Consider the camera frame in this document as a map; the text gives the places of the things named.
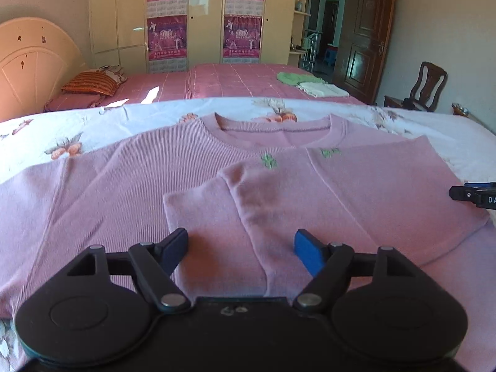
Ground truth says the metal rack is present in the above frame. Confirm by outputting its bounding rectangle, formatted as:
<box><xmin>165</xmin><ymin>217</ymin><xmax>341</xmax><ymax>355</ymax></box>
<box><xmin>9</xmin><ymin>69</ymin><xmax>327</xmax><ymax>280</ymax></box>
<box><xmin>303</xmin><ymin>29</ymin><xmax>323</xmax><ymax>73</ymax></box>

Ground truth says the cream wooden headboard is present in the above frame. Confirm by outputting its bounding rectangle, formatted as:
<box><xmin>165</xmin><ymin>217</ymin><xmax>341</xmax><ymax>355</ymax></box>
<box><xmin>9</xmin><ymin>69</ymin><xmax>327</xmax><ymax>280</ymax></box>
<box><xmin>0</xmin><ymin>17</ymin><xmax>88</xmax><ymax>122</ymax></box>

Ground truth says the pink checked bedspread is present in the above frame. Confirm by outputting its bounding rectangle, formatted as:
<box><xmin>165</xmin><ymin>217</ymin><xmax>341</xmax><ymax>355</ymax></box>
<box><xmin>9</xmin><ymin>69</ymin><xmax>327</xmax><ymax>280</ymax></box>
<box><xmin>89</xmin><ymin>63</ymin><xmax>365</xmax><ymax>107</ymax></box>

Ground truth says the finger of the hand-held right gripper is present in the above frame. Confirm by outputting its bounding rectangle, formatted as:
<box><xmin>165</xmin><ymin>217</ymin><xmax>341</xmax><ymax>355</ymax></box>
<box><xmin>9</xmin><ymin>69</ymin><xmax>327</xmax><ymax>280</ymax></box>
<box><xmin>449</xmin><ymin>182</ymin><xmax>483</xmax><ymax>203</ymax></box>

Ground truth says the brown wooden door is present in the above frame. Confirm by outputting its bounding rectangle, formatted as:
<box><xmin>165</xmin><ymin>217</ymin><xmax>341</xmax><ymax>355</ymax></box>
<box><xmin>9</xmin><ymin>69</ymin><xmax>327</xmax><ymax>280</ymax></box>
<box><xmin>332</xmin><ymin>0</ymin><xmax>398</xmax><ymax>104</ymax></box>

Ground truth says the folded white cloth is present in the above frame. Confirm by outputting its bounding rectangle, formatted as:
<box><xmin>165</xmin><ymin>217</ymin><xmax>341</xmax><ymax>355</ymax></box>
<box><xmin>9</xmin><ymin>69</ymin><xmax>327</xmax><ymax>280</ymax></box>
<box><xmin>296</xmin><ymin>81</ymin><xmax>349</xmax><ymax>99</ymax></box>

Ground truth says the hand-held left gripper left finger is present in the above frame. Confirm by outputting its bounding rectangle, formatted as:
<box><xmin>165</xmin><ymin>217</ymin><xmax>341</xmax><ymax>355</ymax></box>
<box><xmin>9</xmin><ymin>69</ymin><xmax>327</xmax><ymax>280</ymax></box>
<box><xmin>58</xmin><ymin>228</ymin><xmax>191</xmax><ymax>314</ymax></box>

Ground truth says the folded pink blanket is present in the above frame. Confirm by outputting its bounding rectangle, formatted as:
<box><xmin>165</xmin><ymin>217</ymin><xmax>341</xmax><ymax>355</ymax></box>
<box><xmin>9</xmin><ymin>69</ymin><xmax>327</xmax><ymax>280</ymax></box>
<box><xmin>44</xmin><ymin>93</ymin><xmax>106</xmax><ymax>113</ymax></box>

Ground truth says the orange striped pillow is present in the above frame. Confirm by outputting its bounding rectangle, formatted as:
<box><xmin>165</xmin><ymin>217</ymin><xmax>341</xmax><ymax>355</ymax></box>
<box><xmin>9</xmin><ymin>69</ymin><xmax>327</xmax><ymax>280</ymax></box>
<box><xmin>61</xmin><ymin>70</ymin><xmax>119</xmax><ymax>97</ymax></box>

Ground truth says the floral bed sheet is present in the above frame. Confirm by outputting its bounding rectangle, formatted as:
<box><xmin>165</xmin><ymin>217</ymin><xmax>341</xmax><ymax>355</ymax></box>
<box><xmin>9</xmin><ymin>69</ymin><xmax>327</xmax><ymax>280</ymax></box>
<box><xmin>0</xmin><ymin>98</ymin><xmax>496</xmax><ymax>372</ymax></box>

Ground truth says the dark wooden chair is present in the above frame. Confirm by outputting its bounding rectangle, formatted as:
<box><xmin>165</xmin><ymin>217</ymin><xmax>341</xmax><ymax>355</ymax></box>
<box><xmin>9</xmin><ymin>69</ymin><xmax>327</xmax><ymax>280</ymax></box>
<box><xmin>383</xmin><ymin>61</ymin><xmax>449</xmax><ymax>113</ymax></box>

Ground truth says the pink knit sweater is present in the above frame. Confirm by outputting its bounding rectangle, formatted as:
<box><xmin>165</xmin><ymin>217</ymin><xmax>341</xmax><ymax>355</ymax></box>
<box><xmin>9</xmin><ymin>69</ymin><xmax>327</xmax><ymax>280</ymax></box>
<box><xmin>0</xmin><ymin>112</ymin><xmax>496</xmax><ymax>320</ymax></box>

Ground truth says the cream corner shelf unit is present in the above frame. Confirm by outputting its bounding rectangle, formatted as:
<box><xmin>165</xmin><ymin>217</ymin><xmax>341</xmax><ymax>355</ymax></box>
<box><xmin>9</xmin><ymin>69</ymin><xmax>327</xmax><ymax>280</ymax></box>
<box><xmin>288</xmin><ymin>0</ymin><xmax>313</xmax><ymax>67</ymax></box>

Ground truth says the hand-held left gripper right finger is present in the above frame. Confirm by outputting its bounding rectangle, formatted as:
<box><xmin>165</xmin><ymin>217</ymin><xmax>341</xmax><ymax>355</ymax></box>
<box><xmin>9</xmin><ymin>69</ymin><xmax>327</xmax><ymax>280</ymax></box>
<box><xmin>292</xmin><ymin>228</ymin><xmax>427</xmax><ymax>314</ymax></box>

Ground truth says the cream wardrobe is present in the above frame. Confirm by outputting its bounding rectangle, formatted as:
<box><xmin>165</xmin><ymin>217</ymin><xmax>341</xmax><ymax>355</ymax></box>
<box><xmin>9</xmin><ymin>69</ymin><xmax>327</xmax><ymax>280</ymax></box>
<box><xmin>88</xmin><ymin>0</ymin><xmax>300</xmax><ymax>74</ymax></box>

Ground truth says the floral pillow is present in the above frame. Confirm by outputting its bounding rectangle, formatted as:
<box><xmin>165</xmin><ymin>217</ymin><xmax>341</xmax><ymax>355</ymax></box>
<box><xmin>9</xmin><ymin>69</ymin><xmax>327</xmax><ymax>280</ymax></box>
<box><xmin>95</xmin><ymin>65</ymin><xmax>128</xmax><ymax>84</ymax></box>

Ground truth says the folded green cloth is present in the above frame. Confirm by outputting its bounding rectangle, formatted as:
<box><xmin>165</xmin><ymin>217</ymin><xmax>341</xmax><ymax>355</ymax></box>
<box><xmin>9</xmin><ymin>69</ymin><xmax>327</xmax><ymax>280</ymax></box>
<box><xmin>277</xmin><ymin>72</ymin><xmax>327</xmax><ymax>86</ymax></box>

